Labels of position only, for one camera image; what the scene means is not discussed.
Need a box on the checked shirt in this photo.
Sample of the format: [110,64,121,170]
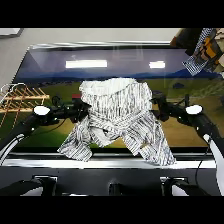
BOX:
[182,27,218,77]

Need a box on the silver frame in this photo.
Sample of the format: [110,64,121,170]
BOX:
[0,153,224,197]

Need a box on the white black striped shirt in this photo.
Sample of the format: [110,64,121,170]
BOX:
[57,77,177,167]

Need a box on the dark brown garment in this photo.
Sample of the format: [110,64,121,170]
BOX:
[169,27,205,56]

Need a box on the yellow black garment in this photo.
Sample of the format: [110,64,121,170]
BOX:
[199,33,224,73]

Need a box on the black cable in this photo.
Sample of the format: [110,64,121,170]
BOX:
[33,118,68,138]
[194,143,214,189]

